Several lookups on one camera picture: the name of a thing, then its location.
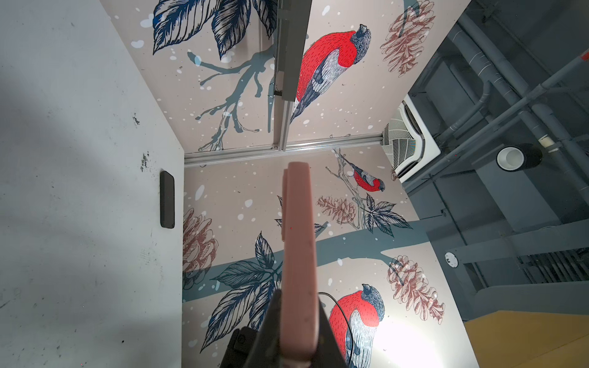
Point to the black phone far right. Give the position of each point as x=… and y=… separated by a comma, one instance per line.
x=167, y=200

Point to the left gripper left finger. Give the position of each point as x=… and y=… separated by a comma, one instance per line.
x=256, y=348

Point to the round ceiling spotlight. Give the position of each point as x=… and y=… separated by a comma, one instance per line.
x=516, y=158

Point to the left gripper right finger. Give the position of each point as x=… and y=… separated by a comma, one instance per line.
x=328, y=354

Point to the ceiling air conditioner unit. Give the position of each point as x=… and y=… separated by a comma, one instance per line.
x=407, y=142

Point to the pink phone case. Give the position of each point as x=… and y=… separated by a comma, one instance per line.
x=299, y=325

